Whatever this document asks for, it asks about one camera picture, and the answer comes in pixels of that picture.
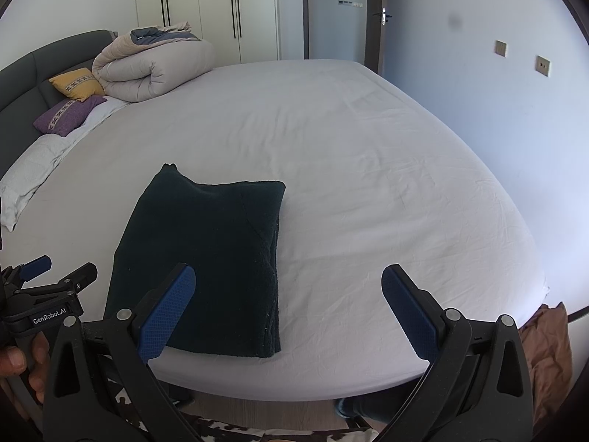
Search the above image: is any grey padded headboard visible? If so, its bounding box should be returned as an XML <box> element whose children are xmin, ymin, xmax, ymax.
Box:
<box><xmin>0</xmin><ymin>30</ymin><xmax>120</xmax><ymax>176</ymax></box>

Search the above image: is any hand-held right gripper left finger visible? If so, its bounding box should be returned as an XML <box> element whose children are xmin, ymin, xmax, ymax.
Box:
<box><xmin>42</xmin><ymin>262</ymin><xmax>204</xmax><ymax>442</ymax></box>

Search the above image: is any white pillow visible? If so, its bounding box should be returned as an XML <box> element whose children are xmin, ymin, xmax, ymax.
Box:
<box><xmin>0</xmin><ymin>134</ymin><xmax>75</xmax><ymax>233</ymax></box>

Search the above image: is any person's left hand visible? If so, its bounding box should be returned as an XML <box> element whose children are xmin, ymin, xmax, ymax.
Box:
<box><xmin>0</xmin><ymin>331</ymin><xmax>52</xmax><ymax>394</ymax></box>

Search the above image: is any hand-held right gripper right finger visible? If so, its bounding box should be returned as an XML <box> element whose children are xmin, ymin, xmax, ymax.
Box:
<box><xmin>381</xmin><ymin>263</ymin><xmax>535</xmax><ymax>442</ymax></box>

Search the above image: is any cream wardrobe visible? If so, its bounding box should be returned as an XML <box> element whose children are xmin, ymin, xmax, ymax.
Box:
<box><xmin>134</xmin><ymin>0</ymin><xmax>281</xmax><ymax>66</ymax></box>

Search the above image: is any yellow patterned pillow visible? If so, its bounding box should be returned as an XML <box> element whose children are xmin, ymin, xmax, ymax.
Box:
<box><xmin>48</xmin><ymin>68</ymin><xmax>107</xmax><ymax>102</ymax></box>

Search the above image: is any grey door with dark frame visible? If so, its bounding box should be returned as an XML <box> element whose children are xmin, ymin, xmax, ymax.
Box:
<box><xmin>303</xmin><ymin>0</ymin><xmax>384</xmax><ymax>75</ymax></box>

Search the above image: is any purple patterned pillow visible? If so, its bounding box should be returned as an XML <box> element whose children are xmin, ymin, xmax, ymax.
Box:
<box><xmin>33</xmin><ymin>96</ymin><xmax>107</xmax><ymax>137</ymax></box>

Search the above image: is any brown cloth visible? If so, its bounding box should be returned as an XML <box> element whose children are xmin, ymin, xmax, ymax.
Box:
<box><xmin>518</xmin><ymin>302</ymin><xmax>574</xmax><ymax>425</ymax></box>

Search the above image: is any folded beige duvet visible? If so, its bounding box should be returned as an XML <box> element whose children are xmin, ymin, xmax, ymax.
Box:
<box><xmin>92</xmin><ymin>21</ymin><xmax>217</xmax><ymax>101</ymax></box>

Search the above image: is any bed with white sheet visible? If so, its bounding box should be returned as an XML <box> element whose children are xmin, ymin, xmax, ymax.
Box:
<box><xmin>0</xmin><ymin>59</ymin><xmax>551</xmax><ymax>401</ymax></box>

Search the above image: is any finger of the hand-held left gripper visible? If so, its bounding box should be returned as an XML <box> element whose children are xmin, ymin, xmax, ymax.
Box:
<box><xmin>46</xmin><ymin>262</ymin><xmax>99</xmax><ymax>296</ymax></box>
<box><xmin>0</xmin><ymin>255</ymin><xmax>53</xmax><ymax>287</ymax></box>

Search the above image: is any dark green sweater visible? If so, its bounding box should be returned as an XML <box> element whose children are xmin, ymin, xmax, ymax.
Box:
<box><xmin>103</xmin><ymin>162</ymin><xmax>286</xmax><ymax>359</ymax></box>

